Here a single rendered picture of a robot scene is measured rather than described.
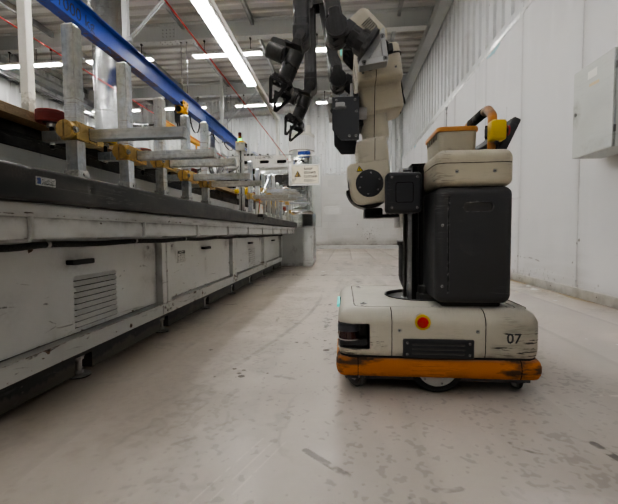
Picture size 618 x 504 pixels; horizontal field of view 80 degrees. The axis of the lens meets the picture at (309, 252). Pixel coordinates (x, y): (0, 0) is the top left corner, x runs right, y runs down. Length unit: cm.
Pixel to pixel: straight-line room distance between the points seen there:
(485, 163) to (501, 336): 57
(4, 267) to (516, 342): 159
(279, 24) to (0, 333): 823
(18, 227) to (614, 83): 304
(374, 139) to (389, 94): 19
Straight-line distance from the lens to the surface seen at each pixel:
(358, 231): 1212
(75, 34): 137
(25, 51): 275
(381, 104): 155
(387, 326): 128
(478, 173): 136
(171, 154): 145
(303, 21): 149
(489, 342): 136
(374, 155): 146
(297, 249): 597
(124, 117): 151
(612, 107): 304
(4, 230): 110
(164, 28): 970
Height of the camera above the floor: 54
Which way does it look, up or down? 3 degrees down
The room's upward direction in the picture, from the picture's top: straight up
